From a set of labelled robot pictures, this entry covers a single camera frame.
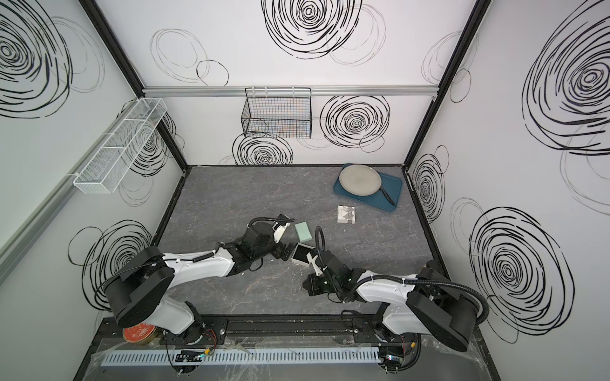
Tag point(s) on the white box base black insert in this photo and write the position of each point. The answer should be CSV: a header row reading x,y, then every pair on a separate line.
x,y
300,254

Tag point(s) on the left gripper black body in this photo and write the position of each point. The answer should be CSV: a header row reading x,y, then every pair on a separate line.
x,y
272,248

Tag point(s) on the white slotted cable duct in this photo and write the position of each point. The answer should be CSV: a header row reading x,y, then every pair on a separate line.
x,y
184,357

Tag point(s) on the teal tray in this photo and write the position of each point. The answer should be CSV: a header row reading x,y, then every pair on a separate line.
x,y
391,184

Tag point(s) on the grey round pan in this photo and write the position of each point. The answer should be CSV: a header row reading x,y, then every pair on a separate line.
x,y
363,181

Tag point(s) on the black wire basket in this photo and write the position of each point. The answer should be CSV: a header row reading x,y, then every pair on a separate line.
x,y
284,112

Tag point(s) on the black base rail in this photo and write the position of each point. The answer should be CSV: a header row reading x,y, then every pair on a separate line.
x,y
360,328

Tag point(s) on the mint green jewelry box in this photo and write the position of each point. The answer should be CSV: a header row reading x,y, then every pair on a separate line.
x,y
303,232

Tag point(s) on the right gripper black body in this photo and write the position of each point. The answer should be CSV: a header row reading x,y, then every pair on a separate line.
x,y
321,286

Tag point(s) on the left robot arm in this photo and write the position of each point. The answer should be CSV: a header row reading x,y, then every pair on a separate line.
x,y
138,292

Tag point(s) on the white wire shelf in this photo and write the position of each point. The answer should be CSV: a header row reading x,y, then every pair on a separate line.
x,y
121,147

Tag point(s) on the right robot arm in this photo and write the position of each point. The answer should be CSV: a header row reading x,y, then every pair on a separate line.
x,y
426,302

